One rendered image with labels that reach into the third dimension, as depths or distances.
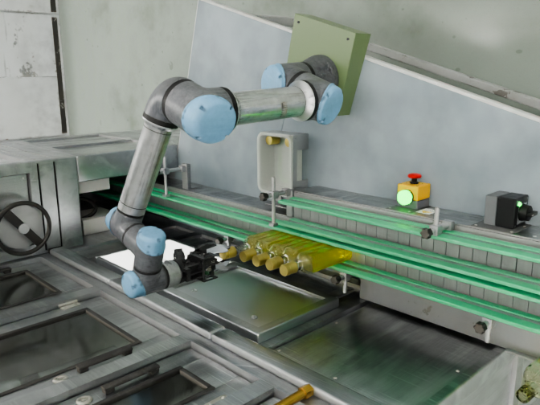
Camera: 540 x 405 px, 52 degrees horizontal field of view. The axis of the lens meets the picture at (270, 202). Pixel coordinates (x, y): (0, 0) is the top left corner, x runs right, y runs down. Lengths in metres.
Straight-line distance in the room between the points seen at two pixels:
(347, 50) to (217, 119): 0.61
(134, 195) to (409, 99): 0.85
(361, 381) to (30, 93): 4.33
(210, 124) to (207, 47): 1.10
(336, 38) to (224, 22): 0.64
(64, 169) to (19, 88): 2.90
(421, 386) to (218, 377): 0.48
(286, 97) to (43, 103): 3.95
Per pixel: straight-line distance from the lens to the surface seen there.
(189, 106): 1.33
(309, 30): 1.89
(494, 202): 1.56
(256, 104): 1.44
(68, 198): 2.39
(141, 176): 1.50
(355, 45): 1.79
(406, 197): 1.66
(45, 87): 5.30
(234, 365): 1.43
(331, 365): 1.46
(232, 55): 2.28
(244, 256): 1.71
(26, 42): 5.26
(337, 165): 1.93
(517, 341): 1.59
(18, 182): 2.33
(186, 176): 2.41
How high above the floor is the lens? 2.23
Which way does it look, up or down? 43 degrees down
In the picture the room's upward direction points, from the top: 103 degrees counter-clockwise
